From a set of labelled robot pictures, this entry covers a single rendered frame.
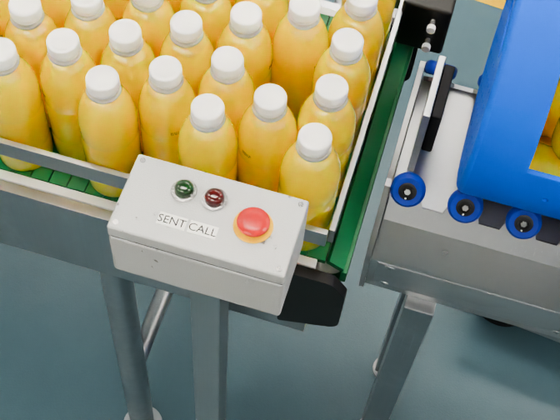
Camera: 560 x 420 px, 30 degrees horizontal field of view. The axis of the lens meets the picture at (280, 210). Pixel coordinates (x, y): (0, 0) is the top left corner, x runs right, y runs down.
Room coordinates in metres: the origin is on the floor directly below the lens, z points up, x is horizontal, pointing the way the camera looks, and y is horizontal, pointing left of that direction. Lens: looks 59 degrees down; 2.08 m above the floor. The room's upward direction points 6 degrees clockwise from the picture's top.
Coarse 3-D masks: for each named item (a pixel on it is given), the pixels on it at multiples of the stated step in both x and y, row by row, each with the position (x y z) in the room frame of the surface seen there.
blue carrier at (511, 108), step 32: (512, 0) 0.84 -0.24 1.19; (544, 0) 0.81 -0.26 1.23; (512, 32) 0.76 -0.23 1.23; (544, 32) 0.76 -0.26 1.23; (512, 64) 0.73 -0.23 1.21; (544, 64) 0.73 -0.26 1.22; (480, 96) 0.81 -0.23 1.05; (512, 96) 0.70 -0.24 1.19; (544, 96) 0.70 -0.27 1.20; (480, 128) 0.68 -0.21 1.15; (512, 128) 0.68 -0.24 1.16; (480, 160) 0.67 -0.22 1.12; (512, 160) 0.66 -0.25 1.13; (480, 192) 0.67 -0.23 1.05; (512, 192) 0.66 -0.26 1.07; (544, 192) 0.65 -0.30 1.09
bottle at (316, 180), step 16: (288, 160) 0.67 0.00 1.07; (304, 160) 0.67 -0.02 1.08; (320, 160) 0.66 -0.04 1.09; (336, 160) 0.68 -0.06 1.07; (288, 176) 0.66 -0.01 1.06; (304, 176) 0.65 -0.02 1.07; (320, 176) 0.65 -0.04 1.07; (336, 176) 0.67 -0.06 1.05; (288, 192) 0.65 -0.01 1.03; (304, 192) 0.64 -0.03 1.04; (320, 192) 0.65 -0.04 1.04; (336, 192) 0.67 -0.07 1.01; (320, 208) 0.65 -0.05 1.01; (320, 224) 0.65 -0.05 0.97
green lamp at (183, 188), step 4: (180, 180) 0.60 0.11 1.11; (184, 180) 0.60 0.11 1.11; (188, 180) 0.61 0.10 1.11; (176, 184) 0.60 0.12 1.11; (180, 184) 0.60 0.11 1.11; (184, 184) 0.60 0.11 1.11; (188, 184) 0.60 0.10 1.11; (192, 184) 0.60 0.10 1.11; (176, 188) 0.59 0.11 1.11; (180, 188) 0.59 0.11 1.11; (184, 188) 0.59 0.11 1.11; (188, 188) 0.59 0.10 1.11; (192, 188) 0.60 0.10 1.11; (176, 192) 0.59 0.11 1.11; (180, 192) 0.59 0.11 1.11; (184, 192) 0.59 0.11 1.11; (188, 192) 0.59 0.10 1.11; (192, 192) 0.59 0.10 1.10; (180, 196) 0.59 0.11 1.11; (184, 196) 0.59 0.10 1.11; (188, 196) 0.59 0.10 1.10
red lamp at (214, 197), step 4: (212, 188) 0.60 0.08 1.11; (216, 188) 0.60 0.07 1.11; (208, 192) 0.59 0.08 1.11; (212, 192) 0.59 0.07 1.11; (216, 192) 0.59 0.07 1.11; (220, 192) 0.59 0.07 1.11; (204, 196) 0.59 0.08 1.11; (208, 196) 0.59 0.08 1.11; (212, 196) 0.59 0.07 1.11; (216, 196) 0.59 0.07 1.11; (220, 196) 0.59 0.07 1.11; (208, 200) 0.58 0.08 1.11; (212, 200) 0.58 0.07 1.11; (216, 200) 0.58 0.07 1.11; (220, 200) 0.58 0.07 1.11; (208, 204) 0.58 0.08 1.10; (212, 204) 0.58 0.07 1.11; (216, 204) 0.58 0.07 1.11; (220, 204) 0.58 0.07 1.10
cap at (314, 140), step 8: (304, 128) 0.69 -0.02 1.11; (312, 128) 0.69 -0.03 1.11; (320, 128) 0.69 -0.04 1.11; (304, 136) 0.68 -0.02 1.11; (312, 136) 0.68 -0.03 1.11; (320, 136) 0.68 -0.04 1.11; (328, 136) 0.68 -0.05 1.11; (304, 144) 0.67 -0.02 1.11; (312, 144) 0.67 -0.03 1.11; (320, 144) 0.67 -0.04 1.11; (328, 144) 0.67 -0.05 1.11; (304, 152) 0.66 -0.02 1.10; (312, 152) 0.66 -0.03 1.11; (320, 152) 0.66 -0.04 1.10
